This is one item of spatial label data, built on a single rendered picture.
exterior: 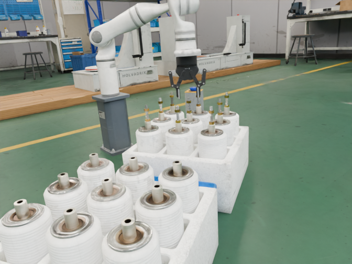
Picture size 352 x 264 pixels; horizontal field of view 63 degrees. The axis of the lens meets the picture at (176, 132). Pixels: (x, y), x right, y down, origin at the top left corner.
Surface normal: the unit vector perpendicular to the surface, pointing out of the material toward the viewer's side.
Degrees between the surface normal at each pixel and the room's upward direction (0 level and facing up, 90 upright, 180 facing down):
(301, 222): 0
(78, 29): 90
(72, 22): 90
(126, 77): 90
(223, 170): 90
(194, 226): 0
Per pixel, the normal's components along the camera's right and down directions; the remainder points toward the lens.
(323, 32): -0.77, 0.25
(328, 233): -0.07, -0.95
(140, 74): 0.63, 0.20
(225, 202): -0.36, 0.32
